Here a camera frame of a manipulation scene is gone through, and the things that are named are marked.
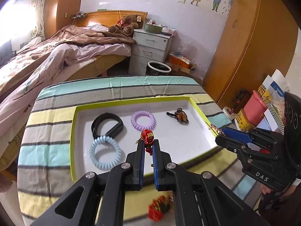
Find brown teddy bear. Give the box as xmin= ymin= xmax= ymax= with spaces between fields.
xmin=108 ymin=14 xmax=142 ymax=37

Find white paper roll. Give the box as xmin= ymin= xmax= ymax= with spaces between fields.
xmin=222 ymin=107 xmax=236 ymax=121

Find pink floral duvet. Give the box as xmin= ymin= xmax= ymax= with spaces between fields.
xmin=1 ymin=42 xmax=131 ymax=136

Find yellow-green shallow cardboard box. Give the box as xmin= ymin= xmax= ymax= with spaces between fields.
xmin=70 ymin=96 xmax=220 ymax=182

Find red hair ties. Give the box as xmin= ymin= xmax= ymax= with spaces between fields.
xmin=147 ymin=194 xmax=175 ymax=222

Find brown amber hair clip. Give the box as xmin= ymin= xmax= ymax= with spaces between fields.
xmin=166 ymin=108 xmax=189 ymax=124

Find striped bed sheet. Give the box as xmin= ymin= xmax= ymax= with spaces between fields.
xmin=17 ymin=76 xmax=260 ymax=225

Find brown blanket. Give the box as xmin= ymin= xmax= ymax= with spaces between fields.
xmin=11 ymin=25 xmax=136 ymax=60

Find light blue spiral hair tie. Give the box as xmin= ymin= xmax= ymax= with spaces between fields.
xmin=89 ymin=135 xmax=122 ymax=170

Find papers and boxes pile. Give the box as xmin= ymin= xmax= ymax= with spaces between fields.
xmin=234 ymin=69 xmax=289 ymax=134

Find black wide bracelet band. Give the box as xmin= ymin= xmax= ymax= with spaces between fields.
xmin=91 ymin=112 xmax=124 ymax=139

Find black white trash bin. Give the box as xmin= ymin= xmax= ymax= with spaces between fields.
xmin=145 ymin=61 xmax=171 ymax=76

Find person's right hand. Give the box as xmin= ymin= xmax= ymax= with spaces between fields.
xmin=261 ymin=184 xmax=273 ymax=194

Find stack of books on floor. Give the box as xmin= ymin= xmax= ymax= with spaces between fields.
xmin=167 ymin=53 xmax=197 ymax=74

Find wooden wardrobe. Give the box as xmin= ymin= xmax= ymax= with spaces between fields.
xmin=203 ymin=0 xmax=298 ymax=108

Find green bowl on cabinet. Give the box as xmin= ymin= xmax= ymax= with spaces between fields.
xmin=143 ymin=22 xmax=163 ymax=34

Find pink beaded hair clip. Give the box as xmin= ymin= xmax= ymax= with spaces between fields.
xmin=206 ymin=122 xmax=224 ymax=136

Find purple spiral hair tie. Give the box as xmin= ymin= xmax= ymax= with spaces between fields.
xmin=131 ymin=110 xmax=157 ymax=132

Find pink plastic bin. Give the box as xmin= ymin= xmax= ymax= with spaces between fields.
xmin=243 ymin=90 xmax=267 ymax=126

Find wooden headboard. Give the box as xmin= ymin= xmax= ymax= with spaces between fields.
xmin=74 ymin=10 xmax=148 ymax=27

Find window curtain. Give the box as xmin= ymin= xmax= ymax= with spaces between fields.
xmin=30 ymin=0 xmax=45 ymax=40

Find white bedside drawer cabinet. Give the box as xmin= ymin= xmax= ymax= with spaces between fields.
xmin=128 ymin=29 xmax=173 ymax=76

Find red flower hair ornament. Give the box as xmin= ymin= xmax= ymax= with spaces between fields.
xmin=136 ymin=129 xmax=154 ymax=156

